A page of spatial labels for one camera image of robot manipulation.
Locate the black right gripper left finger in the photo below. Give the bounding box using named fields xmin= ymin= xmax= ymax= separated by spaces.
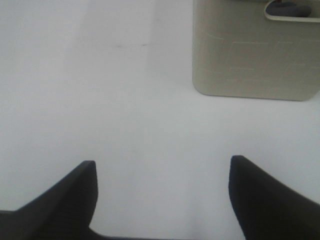
xmin=0 ymin=160 xmax=99 ymax=240

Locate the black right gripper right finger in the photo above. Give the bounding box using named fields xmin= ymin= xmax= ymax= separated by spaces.
xmin=228 ymin=155 xmax=320 ymax=240

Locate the dark navy towel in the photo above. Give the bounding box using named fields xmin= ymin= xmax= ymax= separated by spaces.
xmin=265 ymin=0 xmax=312 ymax=18

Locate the beige plastic basket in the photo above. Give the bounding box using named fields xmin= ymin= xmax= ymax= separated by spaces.
xmin=192 ymin=0 xmax=320 ymax=101

